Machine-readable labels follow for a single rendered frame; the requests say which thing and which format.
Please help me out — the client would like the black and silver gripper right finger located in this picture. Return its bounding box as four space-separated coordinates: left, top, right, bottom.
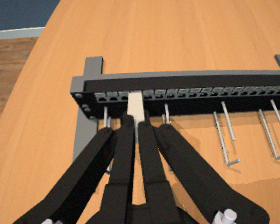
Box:
135 93 270 224

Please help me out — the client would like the dark grey patch panel rack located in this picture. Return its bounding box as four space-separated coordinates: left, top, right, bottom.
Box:
69 56 280 166

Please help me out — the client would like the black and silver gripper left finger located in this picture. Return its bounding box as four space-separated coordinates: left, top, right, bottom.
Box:
13 93 137 224

